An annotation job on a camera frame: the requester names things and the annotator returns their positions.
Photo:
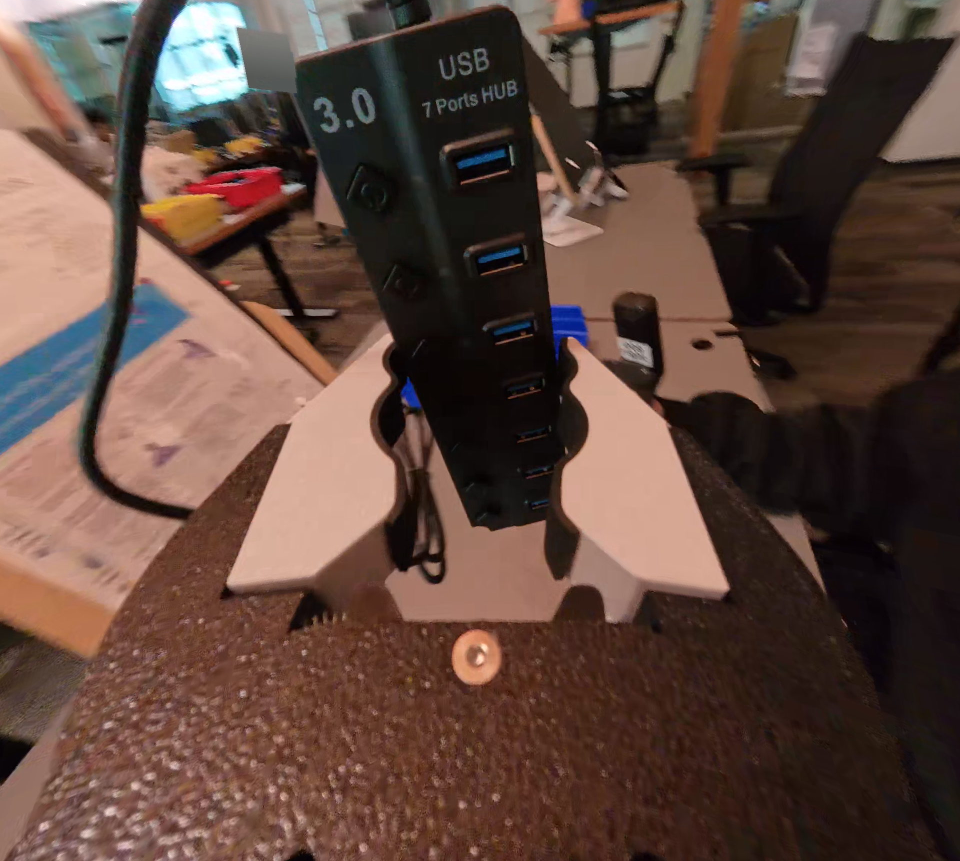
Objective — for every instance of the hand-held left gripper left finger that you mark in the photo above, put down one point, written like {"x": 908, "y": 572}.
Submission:
{"x": 315, "y": 501}

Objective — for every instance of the black office chair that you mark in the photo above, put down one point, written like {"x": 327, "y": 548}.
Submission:
{"x": 840, "y": 186}

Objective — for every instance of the black standing desk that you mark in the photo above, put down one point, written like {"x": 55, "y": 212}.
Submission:
{"x": 630, "y": 13}

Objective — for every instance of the white stand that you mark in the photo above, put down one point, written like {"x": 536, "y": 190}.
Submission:
{"x": 570, "y": 227}

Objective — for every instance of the large printed cardboard box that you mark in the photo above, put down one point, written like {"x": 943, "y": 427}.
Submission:
{"x": 60, "y": 261}

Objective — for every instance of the lit screen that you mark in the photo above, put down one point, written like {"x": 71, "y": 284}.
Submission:
{"x": 199, "y": 51}

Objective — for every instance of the person's right forearm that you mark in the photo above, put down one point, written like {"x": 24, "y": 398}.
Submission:
{"x": 825, "y": 448}

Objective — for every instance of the blue plastic bin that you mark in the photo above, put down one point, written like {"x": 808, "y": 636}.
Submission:
{"x": 570, "y": 325}

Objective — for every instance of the black usb hub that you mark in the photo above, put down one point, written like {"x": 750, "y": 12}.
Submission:
{"x": 420, "y": 238}

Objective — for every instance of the red plastic bin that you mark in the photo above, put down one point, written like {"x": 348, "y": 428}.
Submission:
{"x": 236, "y": 186}

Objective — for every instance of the wooden table with black legs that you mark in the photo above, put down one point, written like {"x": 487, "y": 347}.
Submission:
{"x": 247, "y": 223}

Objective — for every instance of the wooden post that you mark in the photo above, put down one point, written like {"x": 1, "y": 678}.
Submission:
{"x": 724, "y": 36}

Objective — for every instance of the yellow plastic bin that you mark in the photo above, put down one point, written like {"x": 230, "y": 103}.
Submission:
{"x": 184, "y": 216}

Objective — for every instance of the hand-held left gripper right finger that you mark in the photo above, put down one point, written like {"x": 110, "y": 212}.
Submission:
{"x": 637, "y": 501}

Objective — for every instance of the black cylinder with label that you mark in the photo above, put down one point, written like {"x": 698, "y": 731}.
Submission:
{"x": 637, "y": 321}

